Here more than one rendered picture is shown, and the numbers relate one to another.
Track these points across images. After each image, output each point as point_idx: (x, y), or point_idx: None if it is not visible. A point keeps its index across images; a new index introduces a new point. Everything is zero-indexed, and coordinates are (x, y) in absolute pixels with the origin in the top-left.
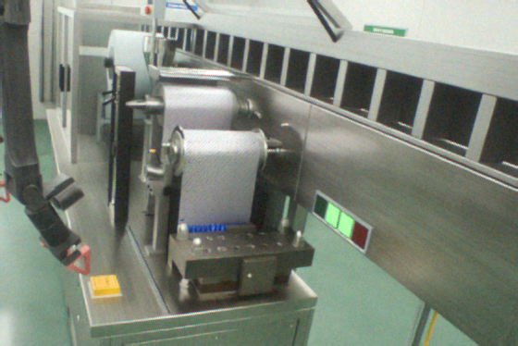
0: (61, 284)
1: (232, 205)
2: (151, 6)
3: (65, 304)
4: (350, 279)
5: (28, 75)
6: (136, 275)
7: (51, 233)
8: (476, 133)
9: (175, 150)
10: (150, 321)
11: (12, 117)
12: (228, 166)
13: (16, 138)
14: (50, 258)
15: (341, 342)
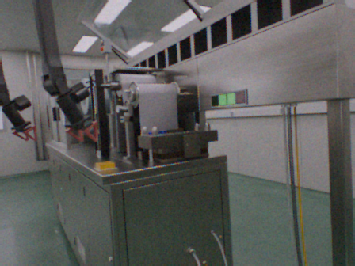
0: (65, 240)
1: (168, 121)
2: (103, 47)
3: (70, 249)
4: (236, 203)
5: (53, 16)
6: (122, 163)
7: (73, 112)
8: (284, 5)
9: (132, 92)
10: (137, 171)
11: (46, 37)
12: (161, 98)
13: (49, 50)
14: (55, 229)
15: (245, 230)
